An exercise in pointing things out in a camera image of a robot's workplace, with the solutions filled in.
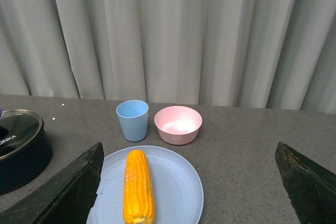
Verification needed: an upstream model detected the pink bowl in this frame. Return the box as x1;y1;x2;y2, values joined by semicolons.
154;105;203;145

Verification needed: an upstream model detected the light blue cup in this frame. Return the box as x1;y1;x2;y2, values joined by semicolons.
116;100;149;142

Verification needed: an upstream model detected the light blue plate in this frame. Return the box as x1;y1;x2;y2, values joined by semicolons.
87;145;204;223

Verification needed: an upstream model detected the white curtain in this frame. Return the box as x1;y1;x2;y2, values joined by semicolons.
1;0;335;113

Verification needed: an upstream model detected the glass pot lid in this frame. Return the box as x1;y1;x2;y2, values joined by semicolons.
1;109;44;160

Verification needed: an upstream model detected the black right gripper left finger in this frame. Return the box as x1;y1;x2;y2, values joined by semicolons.
1;142;104;223

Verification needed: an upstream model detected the yellow corn cob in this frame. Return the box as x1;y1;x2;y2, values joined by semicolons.
123;150;155;223

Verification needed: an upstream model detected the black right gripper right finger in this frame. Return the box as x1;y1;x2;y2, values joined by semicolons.
275;142;335;223

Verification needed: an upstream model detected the dark blue saucepan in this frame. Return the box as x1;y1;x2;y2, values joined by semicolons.
0;109;53;196

